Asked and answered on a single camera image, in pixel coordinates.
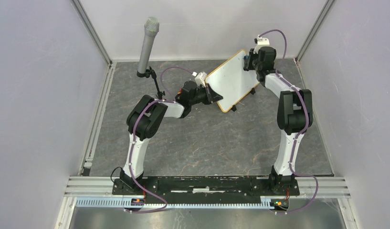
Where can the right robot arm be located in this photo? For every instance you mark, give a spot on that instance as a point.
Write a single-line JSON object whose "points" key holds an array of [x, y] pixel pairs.
{"points": [[293, 114]]}

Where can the black microphone tripod stand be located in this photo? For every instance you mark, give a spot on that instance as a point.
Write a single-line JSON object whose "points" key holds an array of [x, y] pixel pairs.
{"points": [[151, 73]]}

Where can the grey microphone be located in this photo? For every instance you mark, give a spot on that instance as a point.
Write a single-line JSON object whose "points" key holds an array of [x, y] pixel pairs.
{"points": [[151, 29]]}

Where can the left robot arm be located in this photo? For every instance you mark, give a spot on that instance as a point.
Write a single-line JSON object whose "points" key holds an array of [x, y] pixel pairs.
{"points": [[144, 121]]}

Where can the slotted cable duct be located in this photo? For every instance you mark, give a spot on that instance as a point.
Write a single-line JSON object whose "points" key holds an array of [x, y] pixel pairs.
{"points": [[139, 203]]}

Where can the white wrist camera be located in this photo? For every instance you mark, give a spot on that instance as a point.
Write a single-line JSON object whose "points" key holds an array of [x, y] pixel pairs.
{"points": [[261, 41], [200, 78]]}

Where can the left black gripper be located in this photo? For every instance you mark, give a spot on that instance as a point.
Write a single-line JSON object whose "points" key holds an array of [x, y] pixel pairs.
{"points": [[211, 95]]}

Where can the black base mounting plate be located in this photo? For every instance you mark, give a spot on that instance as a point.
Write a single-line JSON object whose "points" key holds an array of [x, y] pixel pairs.
{"points": [[208, 190]]}

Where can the white whiteboard with wooden frame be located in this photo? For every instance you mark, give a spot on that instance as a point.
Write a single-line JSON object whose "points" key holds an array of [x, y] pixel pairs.
{"points": [[231, 81]]}

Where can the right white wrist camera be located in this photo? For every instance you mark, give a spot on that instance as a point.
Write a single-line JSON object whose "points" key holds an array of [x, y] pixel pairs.
{"points": [[261, 41]]}

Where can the aluminium frame rail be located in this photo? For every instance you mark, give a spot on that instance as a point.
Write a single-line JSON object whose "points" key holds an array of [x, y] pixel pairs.
{"points": [[329, 187]]}

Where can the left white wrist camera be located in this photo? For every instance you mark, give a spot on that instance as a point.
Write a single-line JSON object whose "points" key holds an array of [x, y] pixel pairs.
{"points": [[200, 78]]}

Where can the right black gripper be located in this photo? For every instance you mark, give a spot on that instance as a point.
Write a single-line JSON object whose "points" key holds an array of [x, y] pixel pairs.
{"points": [[247, 62]]}

